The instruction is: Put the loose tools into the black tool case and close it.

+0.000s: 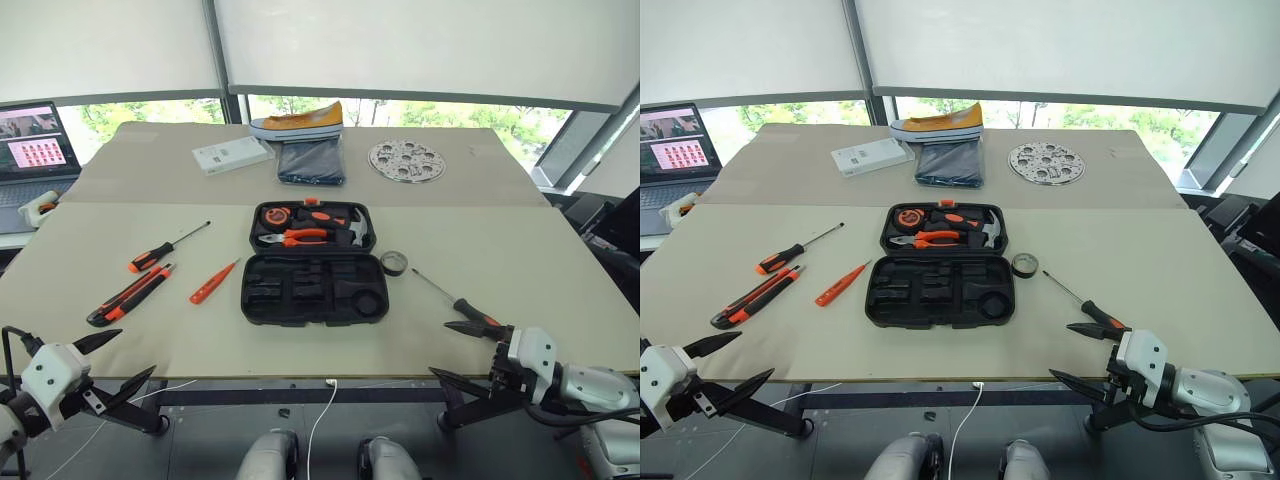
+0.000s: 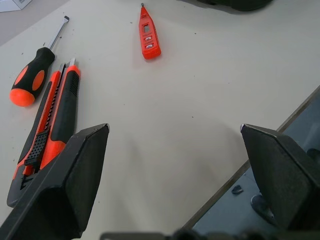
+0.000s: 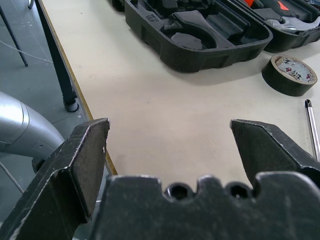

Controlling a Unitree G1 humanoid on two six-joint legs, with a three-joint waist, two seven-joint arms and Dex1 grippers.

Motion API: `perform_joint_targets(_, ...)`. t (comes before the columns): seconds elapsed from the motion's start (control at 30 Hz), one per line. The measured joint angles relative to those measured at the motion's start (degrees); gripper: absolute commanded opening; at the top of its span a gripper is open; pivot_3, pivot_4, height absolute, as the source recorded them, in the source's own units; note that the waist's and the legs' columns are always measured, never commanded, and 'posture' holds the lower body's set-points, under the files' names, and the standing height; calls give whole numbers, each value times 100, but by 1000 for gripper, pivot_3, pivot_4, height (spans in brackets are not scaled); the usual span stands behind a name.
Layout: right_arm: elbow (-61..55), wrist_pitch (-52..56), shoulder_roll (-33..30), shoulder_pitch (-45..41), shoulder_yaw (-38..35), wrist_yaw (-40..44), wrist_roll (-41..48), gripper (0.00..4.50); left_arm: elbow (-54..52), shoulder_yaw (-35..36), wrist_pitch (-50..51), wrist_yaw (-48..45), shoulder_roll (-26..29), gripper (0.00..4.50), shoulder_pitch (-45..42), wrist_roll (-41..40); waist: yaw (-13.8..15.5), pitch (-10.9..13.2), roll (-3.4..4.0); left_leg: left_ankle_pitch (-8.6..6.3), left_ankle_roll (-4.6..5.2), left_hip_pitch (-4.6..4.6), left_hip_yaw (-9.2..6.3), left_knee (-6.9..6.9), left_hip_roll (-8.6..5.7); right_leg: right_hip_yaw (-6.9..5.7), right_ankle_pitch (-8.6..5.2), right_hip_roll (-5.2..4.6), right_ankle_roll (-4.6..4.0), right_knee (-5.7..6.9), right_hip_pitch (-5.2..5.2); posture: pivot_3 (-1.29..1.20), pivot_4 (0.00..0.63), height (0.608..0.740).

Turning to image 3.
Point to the silver robot body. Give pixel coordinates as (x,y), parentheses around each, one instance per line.
(22,130)

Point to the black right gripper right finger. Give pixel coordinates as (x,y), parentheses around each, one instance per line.
(265,150)

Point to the black table leg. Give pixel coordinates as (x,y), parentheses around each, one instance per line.
(62,75)

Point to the thin dark chair leg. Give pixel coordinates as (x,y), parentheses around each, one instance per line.
(15,40)

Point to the black tool case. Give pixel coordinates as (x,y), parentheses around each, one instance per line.
(220,50)

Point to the black tape roll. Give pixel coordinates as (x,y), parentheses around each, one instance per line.
(280,82)

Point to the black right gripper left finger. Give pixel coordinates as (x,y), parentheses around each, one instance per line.
(62,175)

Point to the silver headed hammer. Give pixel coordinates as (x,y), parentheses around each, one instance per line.
(285,26)

